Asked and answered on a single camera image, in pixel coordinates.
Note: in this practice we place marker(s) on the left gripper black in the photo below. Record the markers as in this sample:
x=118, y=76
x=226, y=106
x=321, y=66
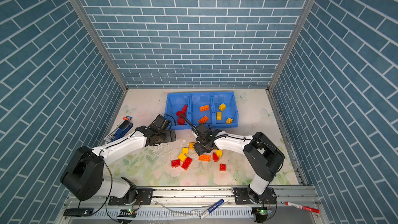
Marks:
x=170, y=138

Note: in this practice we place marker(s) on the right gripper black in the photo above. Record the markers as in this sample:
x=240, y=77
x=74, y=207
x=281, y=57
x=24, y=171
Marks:
x=198, y=150

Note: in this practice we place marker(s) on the red lego brick large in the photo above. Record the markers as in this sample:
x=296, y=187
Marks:
x=184, y=109

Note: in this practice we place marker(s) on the blue three-compartment bin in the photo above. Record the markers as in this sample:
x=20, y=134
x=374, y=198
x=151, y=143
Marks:
x=216, y=109

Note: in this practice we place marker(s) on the orange lego brick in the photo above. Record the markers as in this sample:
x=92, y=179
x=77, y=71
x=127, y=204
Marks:
x=204, y=108
x=203, y=119
x=205, y=158

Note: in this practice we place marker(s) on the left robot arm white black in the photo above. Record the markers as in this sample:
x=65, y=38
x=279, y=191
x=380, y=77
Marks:
x=84, y=175

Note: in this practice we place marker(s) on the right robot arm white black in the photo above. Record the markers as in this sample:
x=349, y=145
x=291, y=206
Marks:
x=263, y=155

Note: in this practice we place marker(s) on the orange lego brick bottom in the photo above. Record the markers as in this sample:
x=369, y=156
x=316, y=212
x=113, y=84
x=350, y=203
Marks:
x=205, y=158

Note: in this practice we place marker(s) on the red lego brick tilted small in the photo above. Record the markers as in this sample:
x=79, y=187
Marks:
x=215, y=157

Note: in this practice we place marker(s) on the red lego brick long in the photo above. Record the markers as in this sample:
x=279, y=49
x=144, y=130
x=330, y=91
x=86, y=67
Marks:
x=186, y=163

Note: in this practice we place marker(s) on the red lego brick small lone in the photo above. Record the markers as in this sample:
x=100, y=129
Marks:
x=223, y=167

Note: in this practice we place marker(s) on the blue stapler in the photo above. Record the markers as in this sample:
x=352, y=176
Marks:
x=122, y=128

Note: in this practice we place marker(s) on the blue white marker pen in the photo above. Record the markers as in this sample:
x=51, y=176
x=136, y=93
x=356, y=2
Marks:
x=207, y=212

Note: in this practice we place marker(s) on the red white marker pen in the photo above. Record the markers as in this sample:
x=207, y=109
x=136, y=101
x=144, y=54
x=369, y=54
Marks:
x=306, y=208

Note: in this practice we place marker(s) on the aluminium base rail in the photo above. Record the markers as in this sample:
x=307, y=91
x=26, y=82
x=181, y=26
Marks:
x=159, y=205

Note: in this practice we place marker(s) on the black flat device on rail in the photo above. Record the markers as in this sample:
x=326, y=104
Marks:
x=77, y=212

